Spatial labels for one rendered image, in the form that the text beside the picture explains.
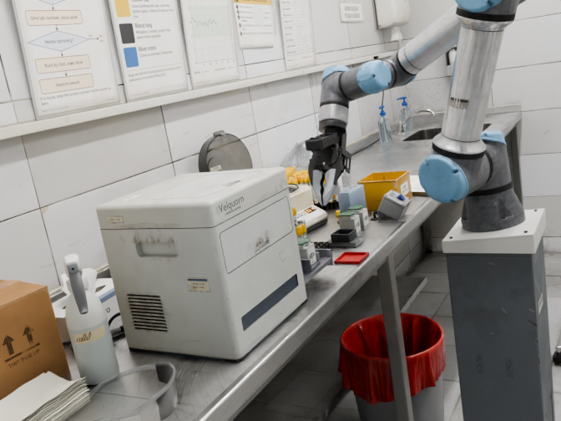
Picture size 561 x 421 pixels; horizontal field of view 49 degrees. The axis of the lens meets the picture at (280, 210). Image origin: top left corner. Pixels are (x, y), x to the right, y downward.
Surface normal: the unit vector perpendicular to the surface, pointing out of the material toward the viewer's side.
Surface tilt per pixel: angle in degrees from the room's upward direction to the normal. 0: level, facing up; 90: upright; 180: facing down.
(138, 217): 89
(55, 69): 93
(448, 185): 98
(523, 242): 90
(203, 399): 0
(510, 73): 90
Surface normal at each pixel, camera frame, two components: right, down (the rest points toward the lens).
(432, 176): -0.70, 0.41
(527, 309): -0.47, 0.28
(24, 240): 0.86, -0.03
